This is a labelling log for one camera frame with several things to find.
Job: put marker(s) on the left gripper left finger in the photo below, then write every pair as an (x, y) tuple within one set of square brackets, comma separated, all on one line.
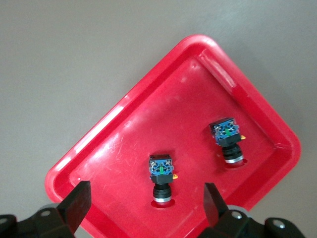
[(76, 205)]

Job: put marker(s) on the red plastic tray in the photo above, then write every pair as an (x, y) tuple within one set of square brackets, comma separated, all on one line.
[(198, 99)]

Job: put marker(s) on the brown table mat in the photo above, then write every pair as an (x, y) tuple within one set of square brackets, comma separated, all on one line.
[(49, 74)]

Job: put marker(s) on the red-capped push button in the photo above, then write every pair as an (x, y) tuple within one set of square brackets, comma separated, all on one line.
[(162, 173), (226, 138)]

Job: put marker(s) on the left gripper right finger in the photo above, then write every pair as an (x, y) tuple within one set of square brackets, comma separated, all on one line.
[(214, 205)]

